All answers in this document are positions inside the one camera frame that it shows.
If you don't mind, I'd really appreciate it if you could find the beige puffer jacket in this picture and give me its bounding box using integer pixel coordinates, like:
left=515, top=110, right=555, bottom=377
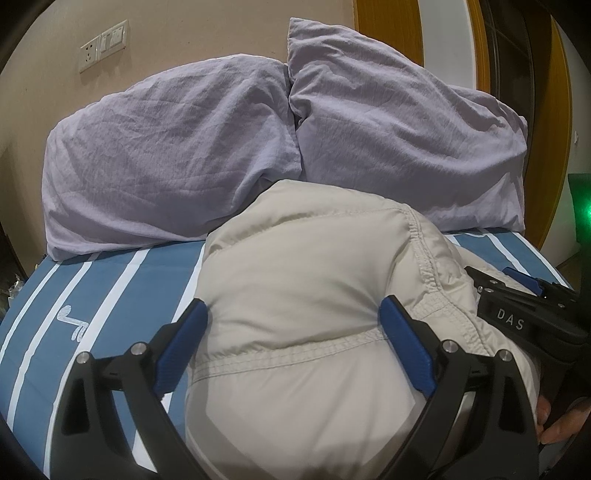
left=184, top=179, right=542, bottom=480

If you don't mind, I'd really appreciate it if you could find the white wall socket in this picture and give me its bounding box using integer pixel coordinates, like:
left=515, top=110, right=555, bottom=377
left=78, top=39, right=101, bottom=75

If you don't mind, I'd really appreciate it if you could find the dark glass door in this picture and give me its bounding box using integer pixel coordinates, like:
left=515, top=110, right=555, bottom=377
left=480, top=0, right=561, bottom=134

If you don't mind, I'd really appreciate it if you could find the blue white-striped bed sheet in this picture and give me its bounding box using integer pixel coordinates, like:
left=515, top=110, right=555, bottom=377
left=0, top=228, right=578, bottom=480

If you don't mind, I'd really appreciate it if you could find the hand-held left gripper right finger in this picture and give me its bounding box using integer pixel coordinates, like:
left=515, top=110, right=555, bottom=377
left=377, top=294, right=541, bottom=480

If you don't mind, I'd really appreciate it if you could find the green lit object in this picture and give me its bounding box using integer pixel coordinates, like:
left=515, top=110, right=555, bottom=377
left=569, top=172, right=591, bottom=252

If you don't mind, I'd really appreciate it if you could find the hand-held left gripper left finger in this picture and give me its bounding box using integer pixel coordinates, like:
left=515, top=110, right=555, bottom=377
left=54, top=298, right=209, bottom=480

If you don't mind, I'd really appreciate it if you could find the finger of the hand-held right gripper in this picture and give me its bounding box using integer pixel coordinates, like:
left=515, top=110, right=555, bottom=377
left=464, top=265, right=511, bottom=298
left=502, top=266, right=550, bottom=298

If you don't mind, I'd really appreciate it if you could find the white wall switch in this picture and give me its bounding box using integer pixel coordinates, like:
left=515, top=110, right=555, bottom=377
left=99, top=25, right=127, bottom=59

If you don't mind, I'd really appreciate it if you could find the lilac pillow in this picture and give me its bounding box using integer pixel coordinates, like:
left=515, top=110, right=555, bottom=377
left=287, top=17, right=529, bottom=232
left=41, top=56, right=303, bottom=261

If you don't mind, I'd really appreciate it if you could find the person's right hand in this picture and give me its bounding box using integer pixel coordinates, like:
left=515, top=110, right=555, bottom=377
left=534, top=396, right=591, bottom=448

